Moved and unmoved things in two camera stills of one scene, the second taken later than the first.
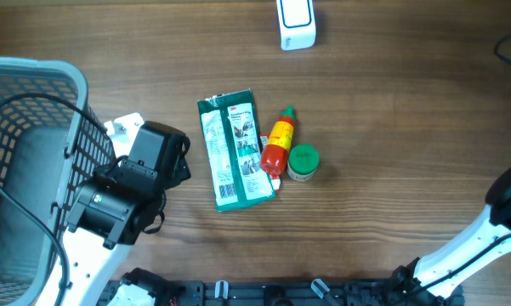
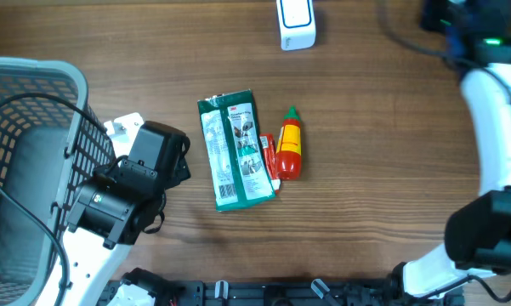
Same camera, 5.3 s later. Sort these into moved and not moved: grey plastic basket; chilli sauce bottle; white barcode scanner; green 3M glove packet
Moved: chilli sauce bottle
Not moved: green 3M glove packet; white barcode scanner; grey plastic basket
